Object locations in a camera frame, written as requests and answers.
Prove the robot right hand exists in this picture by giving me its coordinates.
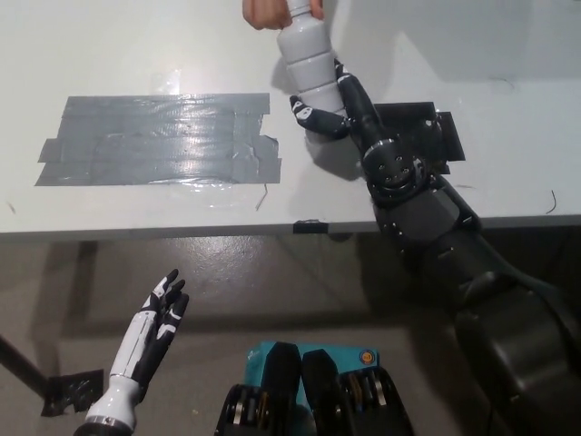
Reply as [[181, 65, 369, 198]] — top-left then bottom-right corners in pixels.
[[289, 57, 387, 158]]

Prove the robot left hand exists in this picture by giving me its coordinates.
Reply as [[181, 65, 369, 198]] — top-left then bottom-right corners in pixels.
[[84, 268, 190, 431]]

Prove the person's bare hand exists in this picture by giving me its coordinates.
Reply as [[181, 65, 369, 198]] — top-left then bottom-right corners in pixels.
[[241, 0, 326, 32]]

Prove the white ribbed plastic bottle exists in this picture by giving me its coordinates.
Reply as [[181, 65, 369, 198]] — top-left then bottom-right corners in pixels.
[[276, 0, 349, 115]]

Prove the robot torso black and teal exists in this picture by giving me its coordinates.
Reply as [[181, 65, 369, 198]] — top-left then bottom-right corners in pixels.
[[212, 340, 415, 436]]

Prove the black tape square patch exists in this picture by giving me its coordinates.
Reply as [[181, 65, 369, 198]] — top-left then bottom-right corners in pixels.
[[372, 102, 467, 176]]

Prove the black stand leg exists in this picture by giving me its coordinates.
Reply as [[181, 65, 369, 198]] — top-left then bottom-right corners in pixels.
[[0, 334, 51, 403]]

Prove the grey duct tape patch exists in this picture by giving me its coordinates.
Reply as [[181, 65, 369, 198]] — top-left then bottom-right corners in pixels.
[[34, 93, 283, 188]]

